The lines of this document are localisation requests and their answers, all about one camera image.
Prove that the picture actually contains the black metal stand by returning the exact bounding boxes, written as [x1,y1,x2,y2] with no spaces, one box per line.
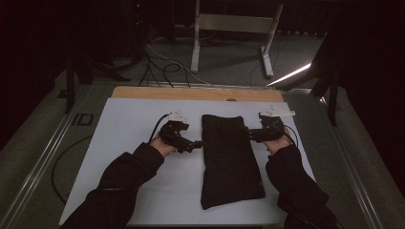
[65,53,132,115]
[309,31,340,128]

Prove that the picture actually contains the white desk frame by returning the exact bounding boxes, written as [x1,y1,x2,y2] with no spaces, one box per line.
[190,0,285,79]

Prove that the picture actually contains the person's left hand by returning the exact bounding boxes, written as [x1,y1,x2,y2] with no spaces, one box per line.
[149,137,178,158]

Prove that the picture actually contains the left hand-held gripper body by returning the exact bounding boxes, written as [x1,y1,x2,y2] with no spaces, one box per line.
[158,110,196,155]

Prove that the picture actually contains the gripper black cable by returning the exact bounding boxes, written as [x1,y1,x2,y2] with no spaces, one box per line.
[283,124,300,148]
[148,113,171,143]

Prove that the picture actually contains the black coiled floor cables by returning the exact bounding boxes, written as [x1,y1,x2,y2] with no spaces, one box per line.
[138,47,192,89]

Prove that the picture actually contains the white floor cable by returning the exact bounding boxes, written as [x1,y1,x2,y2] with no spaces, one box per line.
[144,42,212,86]

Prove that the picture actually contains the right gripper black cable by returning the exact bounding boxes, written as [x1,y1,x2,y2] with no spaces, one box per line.
[283,124,300,148]

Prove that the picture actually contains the white table mat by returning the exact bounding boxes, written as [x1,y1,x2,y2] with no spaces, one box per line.
[58,96,317,227]

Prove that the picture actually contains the aluminium rail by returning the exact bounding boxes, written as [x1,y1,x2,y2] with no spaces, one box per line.
[281,89,385,229]
[0,85,94,229]

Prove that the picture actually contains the black computer tower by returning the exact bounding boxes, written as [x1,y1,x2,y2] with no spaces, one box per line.
[127,0,149,61]

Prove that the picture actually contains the person's right hand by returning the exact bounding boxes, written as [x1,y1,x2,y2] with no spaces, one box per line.
[262,135,292,156]

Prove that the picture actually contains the long black floor cable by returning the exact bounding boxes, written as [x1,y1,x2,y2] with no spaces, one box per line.
[51,135,94,205]

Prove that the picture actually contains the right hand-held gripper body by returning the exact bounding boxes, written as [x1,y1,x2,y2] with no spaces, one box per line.
[258,106,296,143]

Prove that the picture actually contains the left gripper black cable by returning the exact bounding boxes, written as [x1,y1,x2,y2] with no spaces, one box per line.
[148,113,171,143]

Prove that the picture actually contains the black t-shirt with blue print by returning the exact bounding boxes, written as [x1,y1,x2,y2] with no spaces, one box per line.
[200,114,266,211]

